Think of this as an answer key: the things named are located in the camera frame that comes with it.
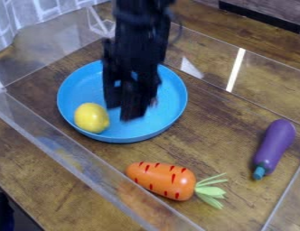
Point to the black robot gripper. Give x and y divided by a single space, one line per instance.
135 50

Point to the yellow toy lemon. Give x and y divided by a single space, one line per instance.
91 118

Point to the orange toy carrot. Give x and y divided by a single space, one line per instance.
174 182

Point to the purple toy eggplant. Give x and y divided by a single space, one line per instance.
277 140

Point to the clear acrylic enclosure wall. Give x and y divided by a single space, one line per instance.
239 68

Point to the white patterned curtain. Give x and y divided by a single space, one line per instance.
20 13

